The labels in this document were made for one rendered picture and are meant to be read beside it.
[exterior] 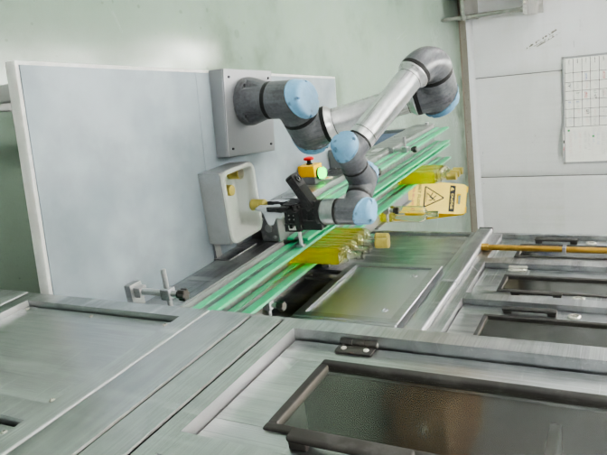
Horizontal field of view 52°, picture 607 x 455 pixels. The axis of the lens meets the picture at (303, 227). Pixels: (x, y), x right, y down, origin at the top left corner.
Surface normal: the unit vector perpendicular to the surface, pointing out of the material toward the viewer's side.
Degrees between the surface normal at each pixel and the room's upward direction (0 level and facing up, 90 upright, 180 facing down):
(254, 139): 3
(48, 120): 0
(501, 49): 90
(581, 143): 90
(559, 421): 90
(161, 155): 0
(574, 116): 90
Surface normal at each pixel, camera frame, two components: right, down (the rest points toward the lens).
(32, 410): -0.13, -0.95
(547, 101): -0.46, 0.30
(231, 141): 0.87, 0.06
